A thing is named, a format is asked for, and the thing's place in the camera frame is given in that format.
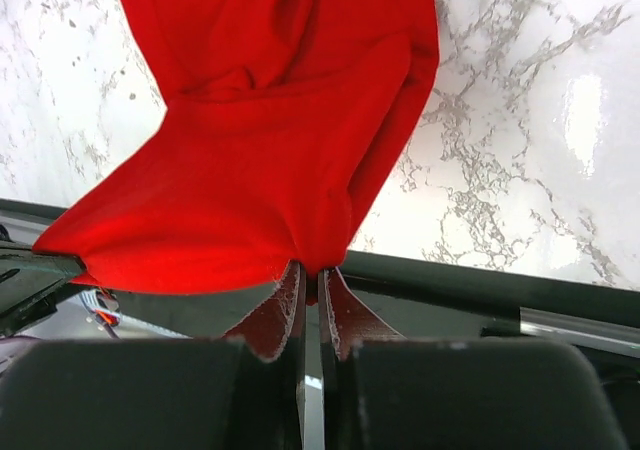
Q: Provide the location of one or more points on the red t shirt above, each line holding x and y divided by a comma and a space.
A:
284, 119

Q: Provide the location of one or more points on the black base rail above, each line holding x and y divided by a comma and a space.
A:
602, 322

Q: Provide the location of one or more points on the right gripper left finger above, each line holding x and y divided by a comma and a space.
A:
244, 390

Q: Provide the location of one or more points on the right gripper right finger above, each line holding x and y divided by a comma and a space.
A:
385, 391

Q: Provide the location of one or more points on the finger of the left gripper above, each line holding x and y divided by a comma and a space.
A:
29, 285

